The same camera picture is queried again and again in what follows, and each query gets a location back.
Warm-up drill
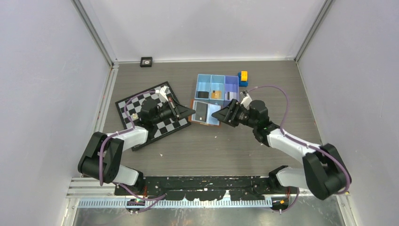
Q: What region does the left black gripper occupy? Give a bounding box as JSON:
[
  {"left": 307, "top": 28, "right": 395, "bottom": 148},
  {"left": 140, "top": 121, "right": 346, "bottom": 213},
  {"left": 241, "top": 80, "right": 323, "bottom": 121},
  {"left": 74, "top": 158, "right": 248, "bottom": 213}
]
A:
[{"left": 152, "top": 97, "right": 195, "bottom": 125}]

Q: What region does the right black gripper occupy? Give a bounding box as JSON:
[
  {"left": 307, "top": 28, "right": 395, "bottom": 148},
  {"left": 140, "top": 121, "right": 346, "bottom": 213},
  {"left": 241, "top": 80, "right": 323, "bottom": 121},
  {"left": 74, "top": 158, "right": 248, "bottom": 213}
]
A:
[{"left": 212, "top": 98, "right": 258, "bottom": 129}]

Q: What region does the brown leather card holder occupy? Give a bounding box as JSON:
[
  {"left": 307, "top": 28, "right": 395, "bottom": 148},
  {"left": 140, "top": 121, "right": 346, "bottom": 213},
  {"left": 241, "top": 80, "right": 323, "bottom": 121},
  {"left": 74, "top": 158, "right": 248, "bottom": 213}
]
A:
[{"left": 188, "top": 99, "right": 222, "bottom": 126}]

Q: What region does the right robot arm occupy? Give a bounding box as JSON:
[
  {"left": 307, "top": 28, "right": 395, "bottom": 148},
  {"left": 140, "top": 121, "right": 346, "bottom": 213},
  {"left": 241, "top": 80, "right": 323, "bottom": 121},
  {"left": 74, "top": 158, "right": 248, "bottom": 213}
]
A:
[{"left": 212, "top": 99, "right": 352, "bottom": 200}]

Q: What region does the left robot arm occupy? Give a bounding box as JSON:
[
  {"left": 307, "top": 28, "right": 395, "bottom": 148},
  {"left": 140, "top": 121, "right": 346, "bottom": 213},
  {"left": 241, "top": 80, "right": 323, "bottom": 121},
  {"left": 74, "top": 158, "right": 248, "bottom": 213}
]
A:
[{"left": 78, "top": 97, "right": 195, "bottom": 195}]

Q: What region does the silver black card in bin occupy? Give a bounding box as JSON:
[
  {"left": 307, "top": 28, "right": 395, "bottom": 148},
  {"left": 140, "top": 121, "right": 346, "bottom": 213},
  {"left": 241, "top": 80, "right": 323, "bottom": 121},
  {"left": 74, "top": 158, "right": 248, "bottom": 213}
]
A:
[{"left": 225, "top": 92, "right": 238, "bottom": 101}]

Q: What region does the orange card in bin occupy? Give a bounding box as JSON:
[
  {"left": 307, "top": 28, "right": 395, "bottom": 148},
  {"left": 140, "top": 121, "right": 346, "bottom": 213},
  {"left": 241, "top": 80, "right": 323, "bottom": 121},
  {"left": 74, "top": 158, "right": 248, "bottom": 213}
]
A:
[{"left": 211, "top": 90, "right": 223, "bottom": 99}]

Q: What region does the grey card in holder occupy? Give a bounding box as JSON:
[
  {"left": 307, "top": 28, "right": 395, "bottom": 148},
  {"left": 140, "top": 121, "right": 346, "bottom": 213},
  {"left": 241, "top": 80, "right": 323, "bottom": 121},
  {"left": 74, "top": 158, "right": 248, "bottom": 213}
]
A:
[{"left": 194, "top": 101, "right": 208, "bottom": 122}]

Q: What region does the black white chessboard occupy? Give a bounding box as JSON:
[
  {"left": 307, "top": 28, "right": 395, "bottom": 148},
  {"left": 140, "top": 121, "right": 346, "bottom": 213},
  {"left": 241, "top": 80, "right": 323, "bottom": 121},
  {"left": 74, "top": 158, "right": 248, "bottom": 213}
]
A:
[{"left": 115, "top": 81, "right": 191, "bottom": 151}]

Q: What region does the purple right bin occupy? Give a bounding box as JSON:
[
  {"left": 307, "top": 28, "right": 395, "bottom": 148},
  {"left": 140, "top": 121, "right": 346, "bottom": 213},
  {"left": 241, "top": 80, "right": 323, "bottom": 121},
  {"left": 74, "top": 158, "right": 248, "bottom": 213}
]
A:
[{"left": 224, "top": 75, "right": 239, "bottom": 105}]

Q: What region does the light blue middle bin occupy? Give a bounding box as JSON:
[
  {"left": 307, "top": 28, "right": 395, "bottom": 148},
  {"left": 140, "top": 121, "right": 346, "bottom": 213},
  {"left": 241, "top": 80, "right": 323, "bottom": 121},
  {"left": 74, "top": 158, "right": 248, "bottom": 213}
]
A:
[{"left": 209, "top": 75, "right": 225, "bottom": 105}]

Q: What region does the light blue bin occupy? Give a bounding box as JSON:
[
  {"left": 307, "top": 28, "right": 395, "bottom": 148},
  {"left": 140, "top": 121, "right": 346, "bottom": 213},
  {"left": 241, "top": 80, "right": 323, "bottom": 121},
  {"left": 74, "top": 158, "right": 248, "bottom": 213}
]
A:
[
  {"left": 194, "top": 74, "right": 211, "bottom": 102},
  {"left": 209, "top": 75, "right": 225, "bottom": 105}
]

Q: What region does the light blue left bin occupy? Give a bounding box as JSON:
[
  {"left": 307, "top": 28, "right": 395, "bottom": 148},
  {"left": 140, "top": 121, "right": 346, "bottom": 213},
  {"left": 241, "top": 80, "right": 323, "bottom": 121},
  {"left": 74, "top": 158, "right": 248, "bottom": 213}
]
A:
[{"left": 194, "top": 74, "right": 211, "bottom": 102}]

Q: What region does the blue yellow toy block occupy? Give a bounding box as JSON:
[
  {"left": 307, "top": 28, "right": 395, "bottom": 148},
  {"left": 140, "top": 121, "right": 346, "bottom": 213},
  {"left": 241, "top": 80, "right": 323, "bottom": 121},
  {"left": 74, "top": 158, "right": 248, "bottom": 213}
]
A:
[{"left": 238, "top": 71, "right": 248, "bottom": 87}]

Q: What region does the small black square box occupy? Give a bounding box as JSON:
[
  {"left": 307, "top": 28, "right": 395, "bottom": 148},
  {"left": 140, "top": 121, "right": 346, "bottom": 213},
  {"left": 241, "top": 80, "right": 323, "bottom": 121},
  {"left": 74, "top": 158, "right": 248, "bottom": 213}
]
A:
[{"left": 140, "top": 56, "right": 153, "bottom": 67}]

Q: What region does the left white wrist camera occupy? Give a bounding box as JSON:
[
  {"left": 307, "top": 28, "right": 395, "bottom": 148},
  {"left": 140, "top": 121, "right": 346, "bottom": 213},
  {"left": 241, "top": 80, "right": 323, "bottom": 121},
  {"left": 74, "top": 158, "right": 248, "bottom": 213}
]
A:
[{"left": 155, "top": 85, "right": 169, "bottom": 102}]

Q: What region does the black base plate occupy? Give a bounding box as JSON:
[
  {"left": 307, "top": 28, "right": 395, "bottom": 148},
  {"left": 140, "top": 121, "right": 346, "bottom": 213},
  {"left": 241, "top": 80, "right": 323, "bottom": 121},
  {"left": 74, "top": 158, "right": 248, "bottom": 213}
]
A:
[{"left": 114, "top": 176, "right": 298, "bottom": 201}]

